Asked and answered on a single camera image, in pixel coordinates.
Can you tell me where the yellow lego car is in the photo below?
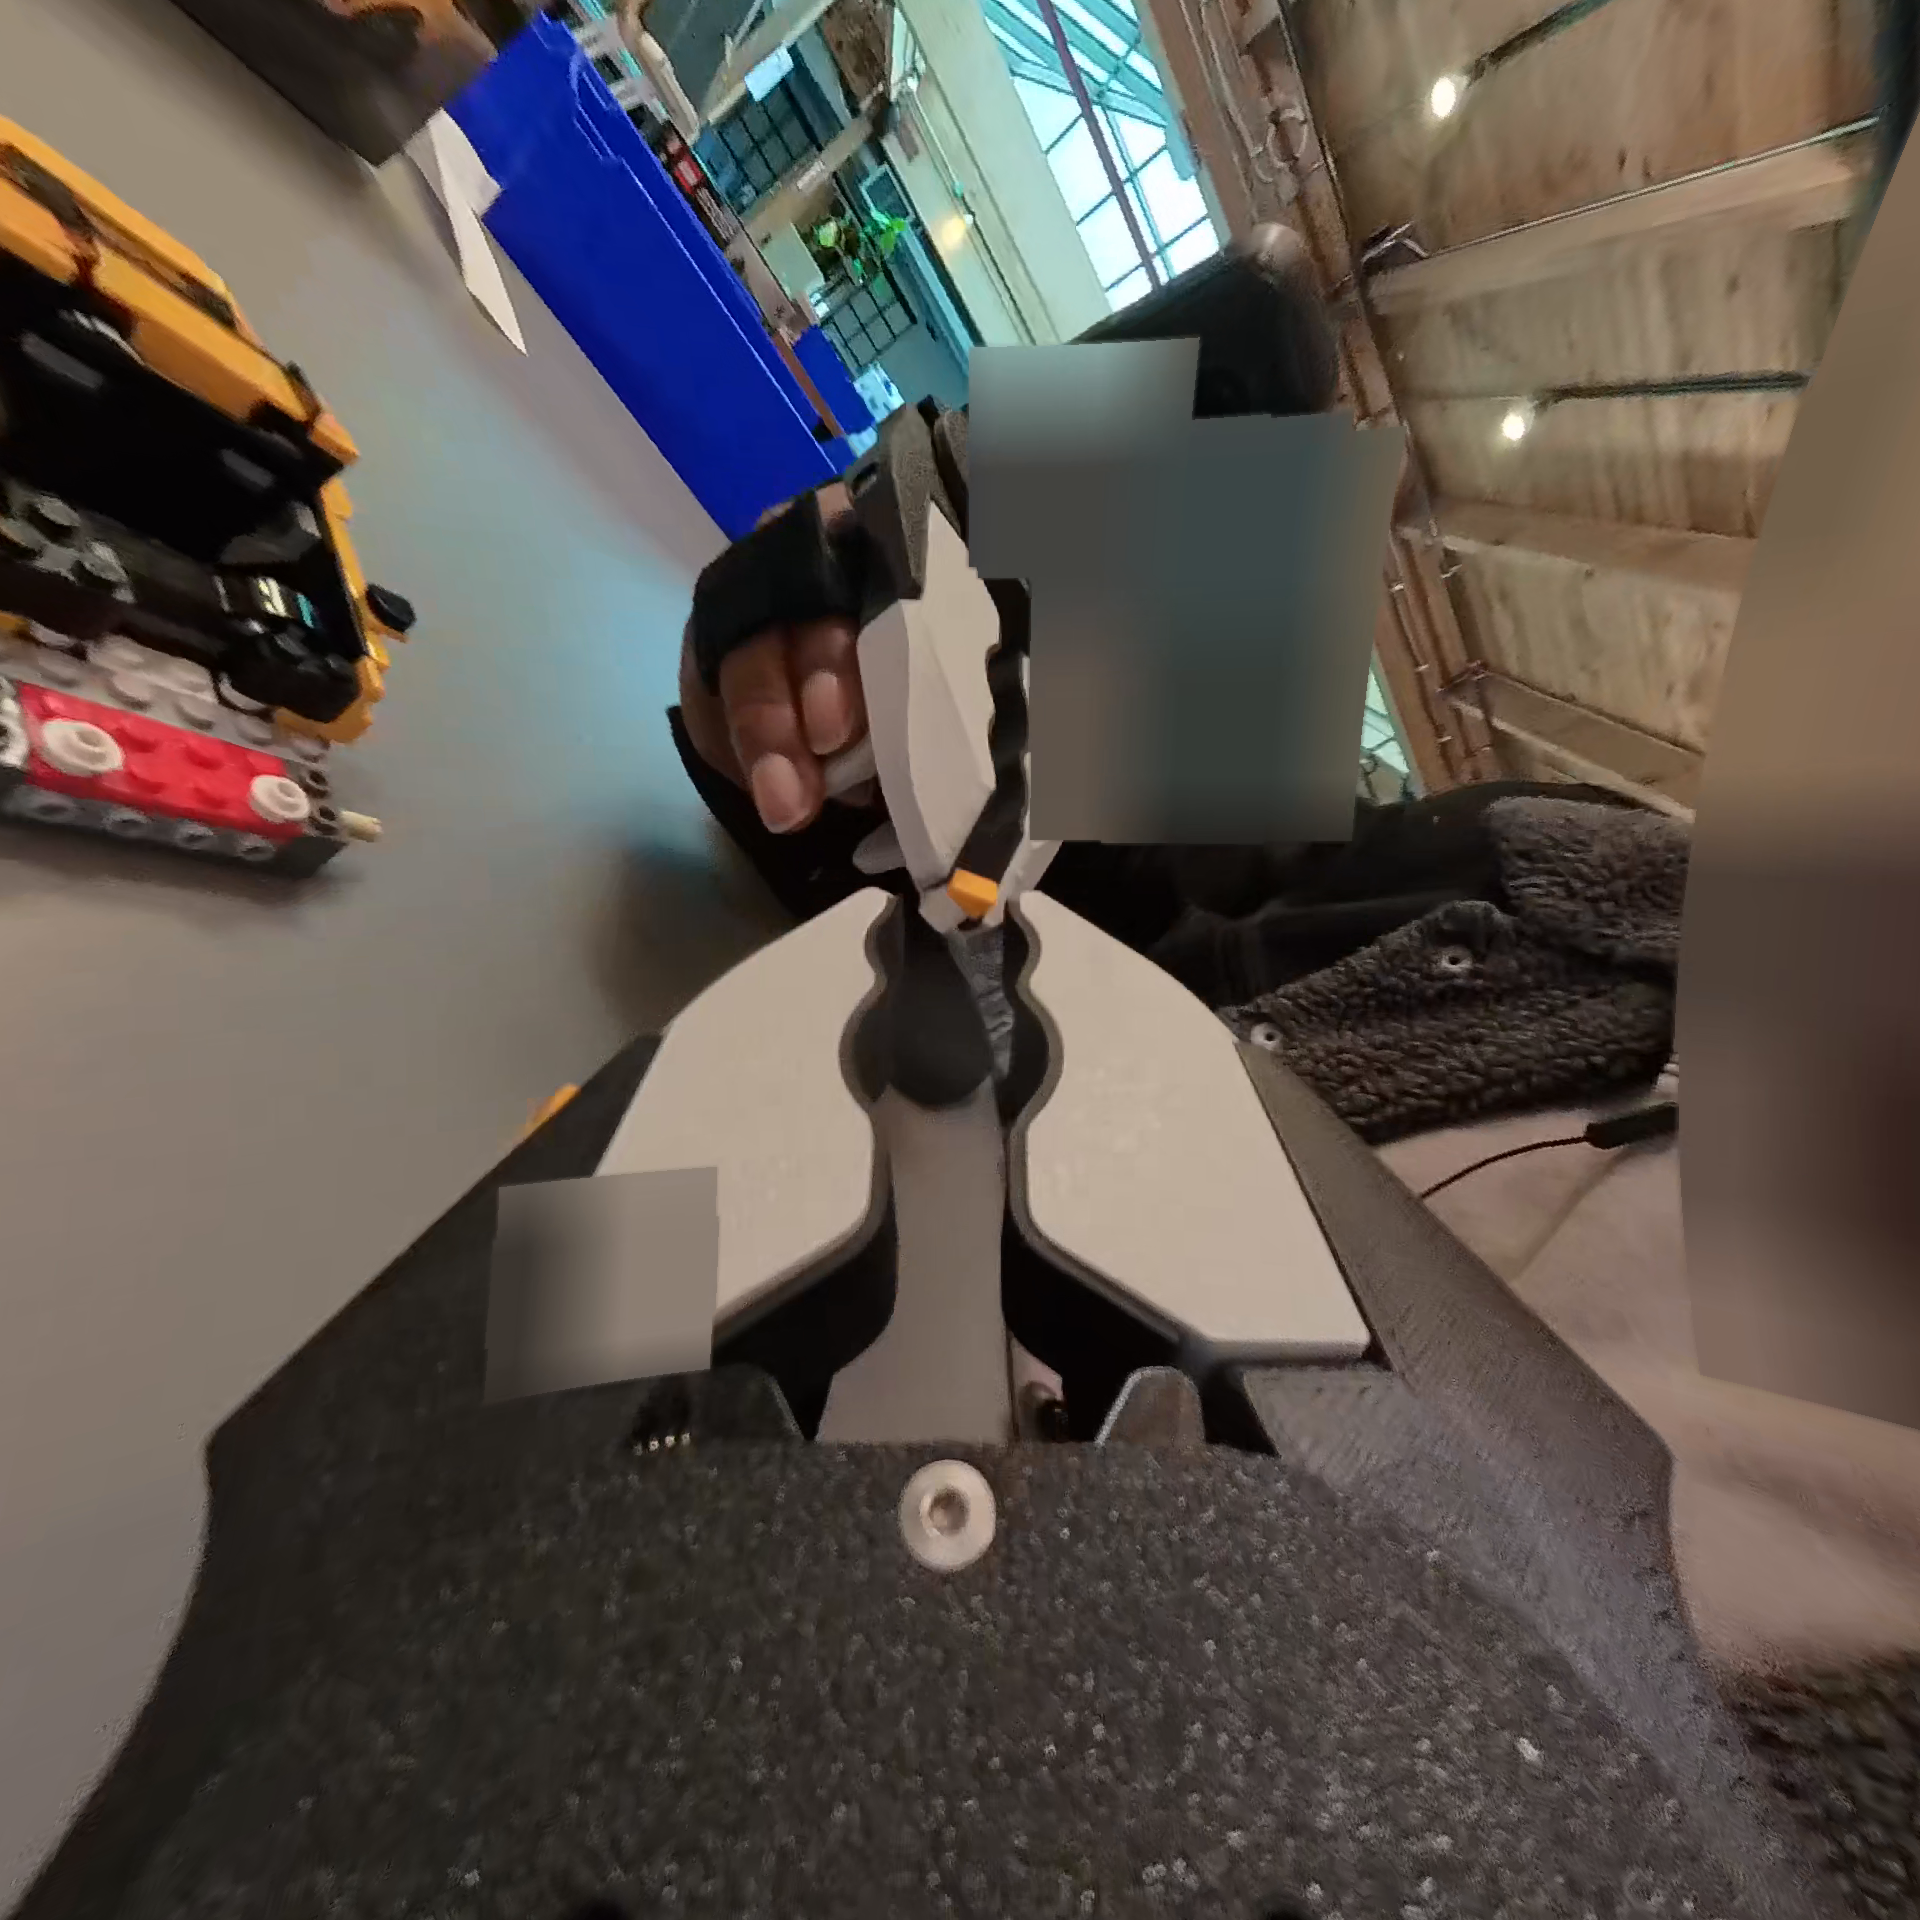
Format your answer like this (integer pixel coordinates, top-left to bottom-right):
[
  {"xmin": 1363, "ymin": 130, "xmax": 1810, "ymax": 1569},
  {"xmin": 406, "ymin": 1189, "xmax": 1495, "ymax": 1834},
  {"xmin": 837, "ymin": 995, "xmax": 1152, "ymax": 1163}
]
[{"xmin": 0, "ymin": 115, "xmax": 418, "ymax": 881}]

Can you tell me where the beige garment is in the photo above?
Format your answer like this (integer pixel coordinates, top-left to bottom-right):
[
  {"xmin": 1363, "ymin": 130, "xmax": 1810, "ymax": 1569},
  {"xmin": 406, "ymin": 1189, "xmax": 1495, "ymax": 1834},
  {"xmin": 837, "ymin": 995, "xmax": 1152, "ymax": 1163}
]
[{"xmin": 1406, "ymin": 1103, "xmax": 1920, "ymax": 1689}]

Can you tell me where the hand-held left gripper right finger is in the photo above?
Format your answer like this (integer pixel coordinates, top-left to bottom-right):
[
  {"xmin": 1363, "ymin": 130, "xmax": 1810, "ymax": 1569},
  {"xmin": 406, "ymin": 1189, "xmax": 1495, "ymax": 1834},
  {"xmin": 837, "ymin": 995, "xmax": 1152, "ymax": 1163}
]
[{"xmin": 1006, "ymin": 900, "xmax": 1375, "ymax": 1366}]

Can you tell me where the blue plastic bin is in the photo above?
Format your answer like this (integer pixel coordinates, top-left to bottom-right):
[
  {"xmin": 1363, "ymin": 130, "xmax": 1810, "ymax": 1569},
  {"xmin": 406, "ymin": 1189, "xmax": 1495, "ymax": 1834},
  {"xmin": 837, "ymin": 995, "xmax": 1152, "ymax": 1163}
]
[{"xmin": 441, "ymin": 14, "xmax": 878, "ymax": 543}]

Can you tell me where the black wired earbud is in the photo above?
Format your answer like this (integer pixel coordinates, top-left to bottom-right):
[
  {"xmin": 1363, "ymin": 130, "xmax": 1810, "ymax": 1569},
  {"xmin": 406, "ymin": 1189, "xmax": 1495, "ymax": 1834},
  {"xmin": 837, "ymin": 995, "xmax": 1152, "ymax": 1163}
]
[{"xmin": 1406, "ymin": 1102, "xmax": 1683, "ymax": 1210}]

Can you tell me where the lego set box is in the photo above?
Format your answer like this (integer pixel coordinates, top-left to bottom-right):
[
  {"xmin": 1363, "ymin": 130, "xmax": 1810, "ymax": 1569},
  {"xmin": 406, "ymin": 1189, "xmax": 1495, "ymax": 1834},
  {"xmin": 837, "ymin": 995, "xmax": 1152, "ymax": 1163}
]
[{"xmin": 176, "ymin": 0, "xmax": 559, "ymax": 170}]

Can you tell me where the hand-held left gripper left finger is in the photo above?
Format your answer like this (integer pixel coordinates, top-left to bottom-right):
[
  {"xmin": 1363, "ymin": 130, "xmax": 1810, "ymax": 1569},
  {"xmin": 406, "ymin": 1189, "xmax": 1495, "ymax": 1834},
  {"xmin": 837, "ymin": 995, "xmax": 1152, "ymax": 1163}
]
[{"xmin": 600, "ymin": 895, "xmax": 903, "ymax": 1338}]

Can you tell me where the dark fleece jacket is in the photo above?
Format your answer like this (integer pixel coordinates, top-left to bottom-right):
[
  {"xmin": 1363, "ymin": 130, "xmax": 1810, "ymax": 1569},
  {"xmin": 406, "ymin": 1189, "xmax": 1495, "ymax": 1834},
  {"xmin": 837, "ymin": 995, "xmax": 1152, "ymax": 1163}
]
[{"xmin": 1224, "ymin": 785, "xmax": 1699, "ymax": 1146}]

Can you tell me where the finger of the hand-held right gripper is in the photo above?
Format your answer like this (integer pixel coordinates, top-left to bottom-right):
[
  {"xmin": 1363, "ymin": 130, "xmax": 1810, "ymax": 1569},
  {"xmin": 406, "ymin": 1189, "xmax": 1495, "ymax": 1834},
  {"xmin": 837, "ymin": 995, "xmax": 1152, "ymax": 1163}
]
[
  {"xmin": 858, "ymin": 508, "xmax": 1009, "ymax": 898},
  {"xmin": 957, "ymin": 585, "xmax": 1061, "ymax": 921}
]

